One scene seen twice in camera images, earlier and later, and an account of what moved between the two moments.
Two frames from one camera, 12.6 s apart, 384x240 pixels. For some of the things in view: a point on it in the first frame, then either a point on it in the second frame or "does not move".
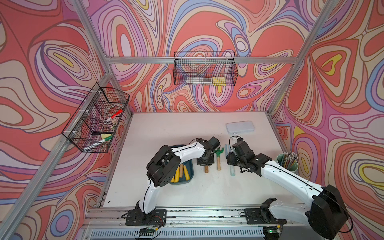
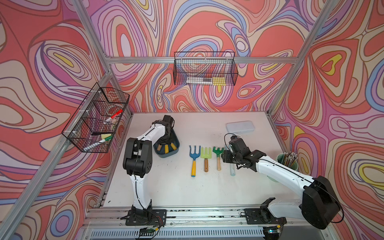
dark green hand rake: (217, 152) does not move
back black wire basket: (205, 68) does not move
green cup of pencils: (289, 160) does not move
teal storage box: (189, 166) to (165, 150)
